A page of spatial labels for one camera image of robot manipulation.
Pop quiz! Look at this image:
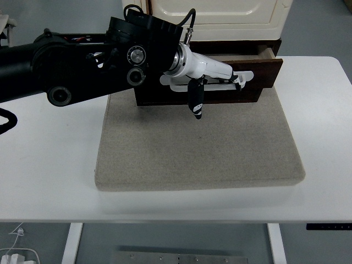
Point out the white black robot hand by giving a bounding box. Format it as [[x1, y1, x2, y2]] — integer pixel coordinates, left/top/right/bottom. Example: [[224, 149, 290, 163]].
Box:
[[164, 45, 243, 121]]

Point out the white drawer handle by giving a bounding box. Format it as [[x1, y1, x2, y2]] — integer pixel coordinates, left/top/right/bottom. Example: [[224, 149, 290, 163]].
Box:
[[159, 70, 254, 93]]

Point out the dark brown wooden drawer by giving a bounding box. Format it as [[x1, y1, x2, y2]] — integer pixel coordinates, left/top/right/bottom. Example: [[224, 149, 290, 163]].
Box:
[[134, 45, 284, 107]]

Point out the beige fabric mat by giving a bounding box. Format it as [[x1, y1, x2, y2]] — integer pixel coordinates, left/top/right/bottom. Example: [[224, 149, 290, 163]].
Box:
[[95, 87, 306, 193]]

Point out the white table leg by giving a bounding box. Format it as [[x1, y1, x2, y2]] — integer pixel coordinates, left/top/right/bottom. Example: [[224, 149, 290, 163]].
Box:
[[60, 222, 84, 264], [266, 223, 287, 264]]

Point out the grey metal plate with screws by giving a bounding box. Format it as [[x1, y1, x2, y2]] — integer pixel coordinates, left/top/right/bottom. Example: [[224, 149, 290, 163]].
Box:
[[110, 250, 250, 264]]

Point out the black table control panel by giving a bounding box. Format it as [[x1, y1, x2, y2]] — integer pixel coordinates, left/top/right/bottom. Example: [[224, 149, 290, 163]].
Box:
[[306, 223, 352, 230]]

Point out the thin white cable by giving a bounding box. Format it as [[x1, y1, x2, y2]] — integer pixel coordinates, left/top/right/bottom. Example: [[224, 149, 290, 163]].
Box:
[[0, 222, 25, 258]]

